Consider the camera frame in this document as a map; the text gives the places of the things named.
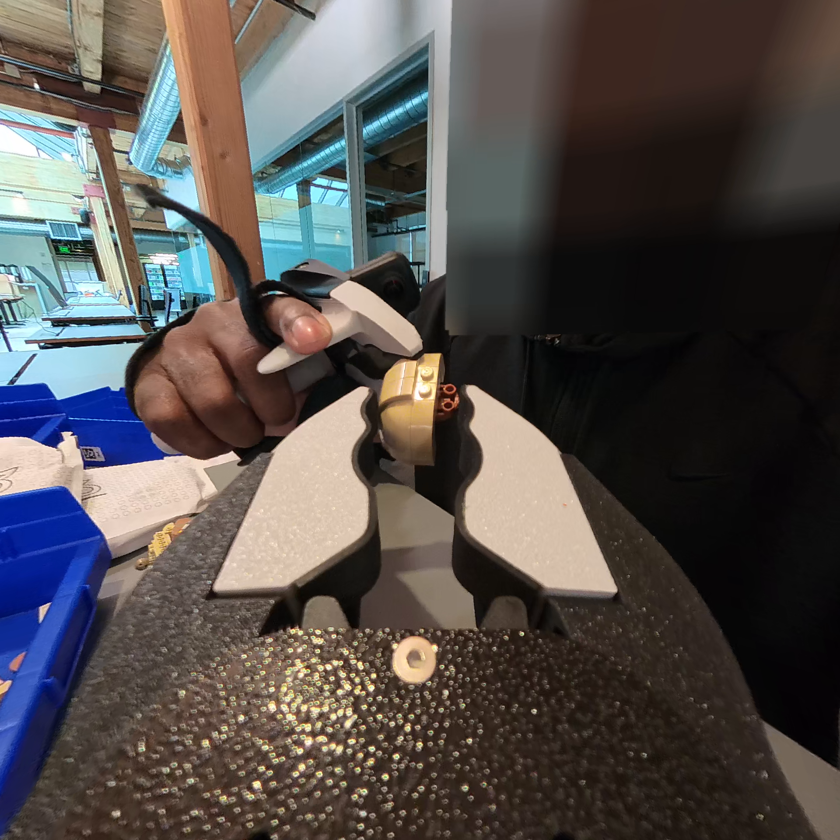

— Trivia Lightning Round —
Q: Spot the brown and tan brick figure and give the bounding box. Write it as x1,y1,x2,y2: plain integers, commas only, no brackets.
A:
136,517,196,571

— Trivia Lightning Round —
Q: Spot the wooden post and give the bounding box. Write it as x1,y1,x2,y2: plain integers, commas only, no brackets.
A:
161,0,266,304

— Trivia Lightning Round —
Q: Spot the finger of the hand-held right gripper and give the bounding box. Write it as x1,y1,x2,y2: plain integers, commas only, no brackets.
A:
338,341,411,393
257,280,424,395

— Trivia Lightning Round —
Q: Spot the tan curved brick assembly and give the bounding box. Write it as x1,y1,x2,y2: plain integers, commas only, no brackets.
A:
377,352,459,467

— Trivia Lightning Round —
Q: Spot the silver spiral duct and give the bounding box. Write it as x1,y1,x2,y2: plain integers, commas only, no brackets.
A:
126,36,183,177
252,72,431,198

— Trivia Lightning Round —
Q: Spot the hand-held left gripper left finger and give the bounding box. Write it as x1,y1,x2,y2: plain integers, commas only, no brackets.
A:
212,386,383,598

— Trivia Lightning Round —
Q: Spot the long wooden desk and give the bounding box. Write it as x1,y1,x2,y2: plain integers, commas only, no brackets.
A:
25,294,158,347

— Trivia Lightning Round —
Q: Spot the person's right hand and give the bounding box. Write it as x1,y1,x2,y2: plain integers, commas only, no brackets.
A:
128,295,334,462

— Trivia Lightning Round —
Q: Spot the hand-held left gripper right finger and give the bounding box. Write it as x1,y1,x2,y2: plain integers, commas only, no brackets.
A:
453,385,619,599

